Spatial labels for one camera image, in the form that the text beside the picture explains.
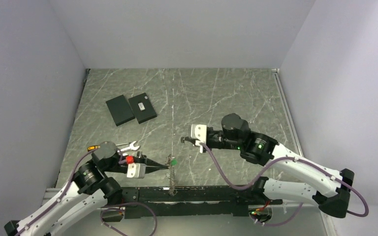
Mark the black box lid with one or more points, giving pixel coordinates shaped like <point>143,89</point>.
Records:
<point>120,110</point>

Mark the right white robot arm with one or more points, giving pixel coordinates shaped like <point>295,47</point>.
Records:
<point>326,188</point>

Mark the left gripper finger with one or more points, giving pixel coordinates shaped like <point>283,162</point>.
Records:
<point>153,164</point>
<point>154,169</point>

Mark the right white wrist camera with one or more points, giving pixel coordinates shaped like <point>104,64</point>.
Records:
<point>198,133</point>

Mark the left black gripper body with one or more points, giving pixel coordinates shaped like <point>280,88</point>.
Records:
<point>142,158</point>

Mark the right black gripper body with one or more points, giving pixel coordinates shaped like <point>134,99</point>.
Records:
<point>218,141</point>

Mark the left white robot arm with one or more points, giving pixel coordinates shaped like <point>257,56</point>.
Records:
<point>86,189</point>

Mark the silver wrench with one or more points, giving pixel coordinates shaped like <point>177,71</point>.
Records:
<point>124,147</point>

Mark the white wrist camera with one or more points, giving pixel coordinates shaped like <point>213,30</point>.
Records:
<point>136,170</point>
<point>198,133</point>

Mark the black box with label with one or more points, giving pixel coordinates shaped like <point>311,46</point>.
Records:
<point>142,108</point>

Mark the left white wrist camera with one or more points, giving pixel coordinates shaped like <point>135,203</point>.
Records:
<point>136,170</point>

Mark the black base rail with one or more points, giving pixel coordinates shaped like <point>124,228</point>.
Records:
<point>141,202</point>

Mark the yellow handled screwdriver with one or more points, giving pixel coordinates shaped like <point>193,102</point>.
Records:
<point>92,148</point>

